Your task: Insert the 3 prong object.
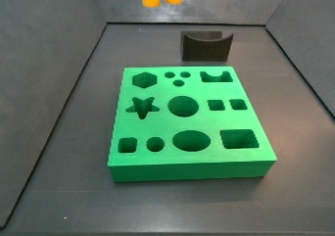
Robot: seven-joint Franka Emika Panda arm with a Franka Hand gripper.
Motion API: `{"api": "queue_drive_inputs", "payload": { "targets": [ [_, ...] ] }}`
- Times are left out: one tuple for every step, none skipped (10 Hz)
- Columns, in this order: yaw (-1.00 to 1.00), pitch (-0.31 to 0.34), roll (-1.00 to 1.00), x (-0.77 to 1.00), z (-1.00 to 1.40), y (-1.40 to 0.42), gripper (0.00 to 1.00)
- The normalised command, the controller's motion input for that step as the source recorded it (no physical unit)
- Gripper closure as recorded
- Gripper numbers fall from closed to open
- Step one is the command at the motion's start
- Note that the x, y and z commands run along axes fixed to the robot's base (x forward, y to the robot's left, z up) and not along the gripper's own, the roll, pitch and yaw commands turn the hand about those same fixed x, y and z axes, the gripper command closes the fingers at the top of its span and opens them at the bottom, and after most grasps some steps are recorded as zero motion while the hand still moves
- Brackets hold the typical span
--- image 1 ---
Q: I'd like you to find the black curved arch block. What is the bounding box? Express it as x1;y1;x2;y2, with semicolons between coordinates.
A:
181;31;235;62

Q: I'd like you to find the green shape sorter block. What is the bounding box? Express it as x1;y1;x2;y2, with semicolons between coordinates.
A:
107;67;277;182

